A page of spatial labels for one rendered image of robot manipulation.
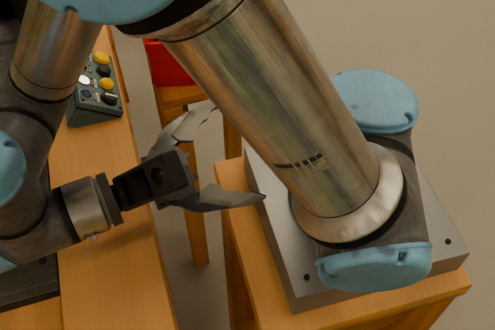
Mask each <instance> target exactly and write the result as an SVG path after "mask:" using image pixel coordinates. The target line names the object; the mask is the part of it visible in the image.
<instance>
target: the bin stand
mask: <svg viewBox="0 0 495 330"><path fill-rule="evenodd" d="M146 55H147V61H148V65H149V69H150V76H151V79H152V66H151V62H150V56H149V52H146ZM152 86H153V90H154V94H155V101H156V105H157V109H158V115H159V119H160V123H161V129H162V130H163V129H164V128H165V127H166V126H167V125H168V124H169V123H170V122H172V121H173V120H175V119H176V118H178V117H179V116H181V115H183V114H184V113H185V112H187V111H189V109H188V106H187V105H188V104H192V103H196V102H202V101H205V100H207V99H209V98H208V97H207V96H206V94H205V93H204V92H203V91H202V90H201V88H200V87H199V86H198V85H188V86H172V87H155V83H154V84H152ZM223 129H224V142H225V160H229V159H232V158H238V157H242V136H241V135H240V133H239V132H238V131H237V130H236V129H235V127H234V126H233V125H232V124H231V123H230V122H229V121H228V120H227V119H226V118H225V116H224V115H223ZM175 146H176V145H175ZM176 147H178V148H180V149H181V150H182V151H183V153H184V154H185V153H187V152H189V154H190V156H189V157H188V159H187V162H188V164H189V167H190V170H191V171H192V173H195V174H198V171H197V161H196V155H195V149H194V141H193V142H192V143H181V144H179V145H178V146H176ZM194 185H195V187H196V190H197V192H200V183H199V178H198V179H196V180H194ZM183 212H184V216H185V220H186V227H187V231H188V235H189V243H190V247H191V251H192V257H193V260H194V265H195V267H199V266H202V265H205V264H209V263H210V261H209V254H208V244H207V238H206V227H205V222H204V216H203V213H195V212H190V211H187V210H186V209H183Z"/></svg>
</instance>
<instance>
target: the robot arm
mask: <svg viewBox="0 0 495 330"><path fill-rule="evenodd" d="M103 25H114V26H115V27H116V28H117V29H118V30H119V31H120V32H121V33H122V34H123V35H126V36H127V37H130V38H157V39H158V40H159V41H160V42H161V43H162V44H163V46H164V47H165V48H166V49H167V51H168V52H169V53H170V54H171V55H172V56H173V57H174V59H176V61H177V62H178V63H179V64H180V65H181V66H182V68H183V69H184V70H185V71H186V73H187V74H188V75H189V76H190V77H191V78H192V79H193V80H194V81H195V82H196V83H197V85H198V86H199V87H200V88H201V90H202V91H203V92H204V93H205V94H206V96H207V97H208V98H209V99H207V100H206V101H204V102H202V103H200V104H199V105H197V106H196V107H194V108H192V109H191V110H189V111H187V112H185V113H184V114H183V115H181V116H179V117H178V118H176V119H175V120H173V121H172V122H170V123H169V124H168V125H167V126H166V127H165V128H164V129H163V130H162V131H161V133H160V135H159V136H158V139H157V141H156V143H155V144H154V146H152V147H151V150H150V151H149V153H148V156H146V157H145V156H144V157H142V158H141V164H139V165H138V166H135V167H133V168H132V169H130V170H128V171H126V172H124V173H122V174H120V175H118V176H116V177H114V178H113V180H112V181H113V185H109V182H108V179H107V177H106V175H105V172H102V173H100V174H98V175H95V177H96V178H94V179H93V178H92V177H91V176H90V175H89V176H86V177H84V178H80V179H78V180H75V181H72V182H70V183H67V184H64V185H62V186H60V187H57V188H55V189H52V190H49V191H47V192H44V190H43V189H42V187H41V185H40V184H39V177H40V176H41V173H42V170H43V167H44V165H45V163H46V159H47V157H48V155H49V152H50V149H51V147H52V144H53V142H54V140H55V136H56V134H57V131H58V128H59V126H60V123H61V122H62V119H63V116H64V114H65V112H66V108H67V107H68V105H69V103H70V101H71V99H72V97H73V95H74V90H75V88H76V86H77V83H78V81H79V78H80V76H81V74H82V72H83V69H84V68H85V64H86V63H87V61H88V58H89V56H90V54H91V51H92V49H93V47H94V44H95V43H96V40H97V38H98V36H99V34H100V32H101V29H102V27H103ZM217 108H218V109H219V110H220V112H221V113H222V114H223V115H224V116H225V118H226V119H227V120H228V121H229V122H230V123H231V124H232V125H233V126H234V127H235V129H236V130H237V131H238V132H239V133H240V135H241V136H242V137H243V138H244V139H245V140H246V142H247V143H249V145H250V146H251V147H252V148H253V149H254V151H255V152H256V153H257V154H258V155H259V157H260V158H261V159H262V160H263V161H264V162H265V163H266V165H268V166H269V168H270V169H271V170H272V171H273V172H274V174H275V175H276V176H277V177H278V179H279V180H280V181H281V182H282V183H283V184H284V185H285V186H286V187H287V188H288V189H289V191H288V199H289V205H290V208H291V210H292V212H293V214H294V216H295V219H296V221H297V223H298V224H299V225H300V227H301V228H302V229H303V230H304V231H305V232H306V234H307V235H308V236H309V237H310V238H311V239H312V240H313V241H314V243H315V246H316V249H317V260H316V261H315V266H317V274H318V277H319V279H320V280H321V281H322V282H323V283H324V284H325V285H326V286H328V287H331V288H334V289H338V290H342V291H347V292H383V291H389V290H394V289H400V288H404V287H408V286H410V285H413V284H415V283H417V282H419V281H421V280H423V279H424V278H425V277H427V275H428V274H429V272H430V270H431V269H432V256H431V248H432V243H431V242H429V237H428V232H427V228H426V220H425V216H424V207H423V203H422V199H421V190H420V186H419V182H418V174H417V169H416V167H415V159H414V155H413V146H412V142H411V132H412V128H413V127H414V126H415V124H416V123H417V121H418V112H419V101H418V97H417V96H416V94H415V92H414V91H413V90H412V89H411V87H409V86H408V84H406V83H405V82H404V81H402V80H400V79H397V78H395V77H394V76H393V75H391V74H388V73H386V72H383V71H378V70H373V69H349V70H346V71H341V72H340V73H338V74H337V75H334V76H332V77H330V78H329V76H328V75H327V73H326V71H325V69H324V67H323V66H322V64H321V63H320V61H319V60H318V58H317V55H316V54H315V52H314V51H313V49H312V47H311V46H310V44H309V42H308V40H307V39H306V37H305V35H304V34H303V32H302V31H301V28H300V27H299V26H298V24H297V22H296V20H295V19H294V17H293V15H292V13H291V12H290V11H289V8H288V7H287V5H286V3H285V2H284V0H28V1H27V6H26V9H25V12H24V17H23V20H22V22H21V28H20V30H19V34H18V38H17V41H16V45H15V49H14V52H13V57H12V60H11V63H10V68H9V71H8V73H7V78H6V81H5V84H4V87H3V90H2V92H1V95H0V273H3V272H6V271H8V270H11V269H14V268H17V267H24V266H27V265H28V264H30V263H31V262H32V261H35V260H38V259H40V258H43V257H44V256H48V255H50V254H52V253H55V252H58V251H59V250H62V249H65V248H68V247H70V246H72V245H75V244H77V243H79V242H81V241H83V240H86V239H87V238H88V237H89V239H90V241H91V242H95V241H97V240H98V238H97V235H96V233H99V234H101V233H104V232H106V231H109V230H110V229H111V224H114V226H115V227H116V226H117V225H121V224H123V223H124V221H123V219H122V216H121V212H123V211H130V210H133V209H134V208H138V207H140V206H143V205H145V204H147V203H150V202H152V201H155V204H156V206H157V208H158V210H161V209H163V208H166V207H168V206H178V207H181V208H184V209H186V210H187V211H190V212H195V213H206V212H210V211H219V210H223V209H230V208H238V207H244V206H250V205H253V204H255V203H258V202H260V201H262V200H264V199H266V196H267V195H265V194H261V193H258V192H250V193H244V192H241V191H240V190H238V189H237V190H233V191H228V190H225V189H223V188H222V187H221V186H220V185H217V184H214V183H210V184H208V185H207V186H206V187H205V188H204V189H203V190H202V191H201V192H197V190H196V187H195V185H194V180H196V179H198V178H199V176H198V174H195V173H192V171H191V170H190V167H189V164H188V162H187V159H188V157H189V156H190V154H189V152H187V153H185V154H184V153H183V151H182V150H181V149H180V148H178V147H176V146H178V145H179V144H181V143H192V142H193V141H194V139H195V137H196V136H197V134H198V128H199V126H200V125H201V124H202V123H203V122H206V121H207V119H208V117H209V114H210V112H212V111H213V110H215V109H217ZM175 145H176V146H175Z"/></svg>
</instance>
